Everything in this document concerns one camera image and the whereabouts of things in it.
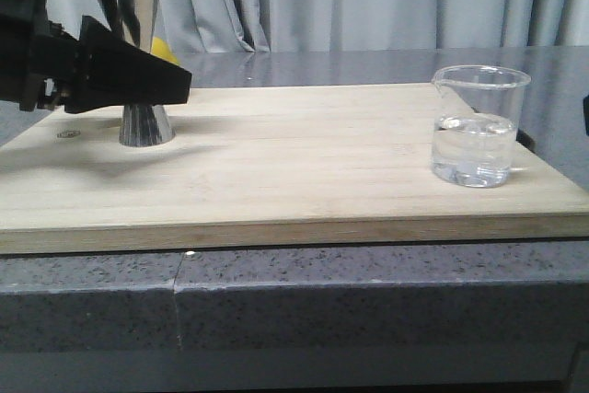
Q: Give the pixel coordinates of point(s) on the light wooden cutting board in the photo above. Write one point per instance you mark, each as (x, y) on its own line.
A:
(266, 166)

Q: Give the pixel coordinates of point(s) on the yellow lemon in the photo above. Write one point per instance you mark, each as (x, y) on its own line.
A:
(160, 49)

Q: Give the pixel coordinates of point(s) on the steel double jigger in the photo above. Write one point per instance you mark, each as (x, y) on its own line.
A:
(134, 21)

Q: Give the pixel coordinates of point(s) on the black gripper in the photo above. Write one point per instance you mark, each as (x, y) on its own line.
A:
(586, 114)
(41, 63)

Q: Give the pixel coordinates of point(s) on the clear glass beaker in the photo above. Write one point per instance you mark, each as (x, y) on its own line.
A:
(476, 123)

